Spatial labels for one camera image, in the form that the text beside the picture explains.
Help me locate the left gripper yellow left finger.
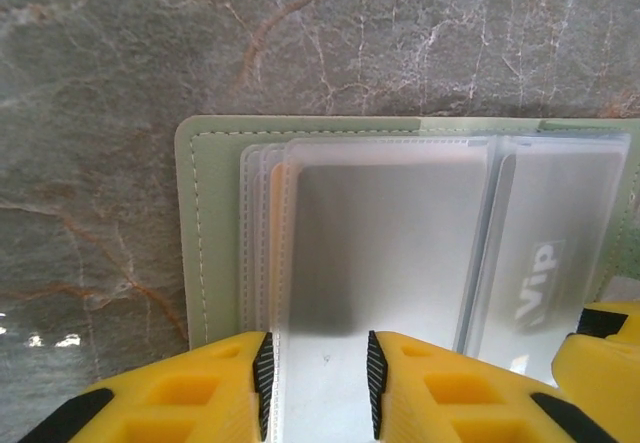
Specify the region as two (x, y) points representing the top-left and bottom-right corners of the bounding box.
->
(19, 331), (275, 443)

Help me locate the silver Vip card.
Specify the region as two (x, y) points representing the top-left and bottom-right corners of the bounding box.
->
(453, 150), (624, 354)

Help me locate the blank silver card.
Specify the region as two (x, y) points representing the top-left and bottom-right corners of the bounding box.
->
(288, 162), (489, 340)

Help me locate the green card holder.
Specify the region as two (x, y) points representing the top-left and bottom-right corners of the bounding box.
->
(174, 115), (640, 443)

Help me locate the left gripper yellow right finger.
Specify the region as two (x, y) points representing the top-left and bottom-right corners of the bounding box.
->
(366, 330), (619, 443)

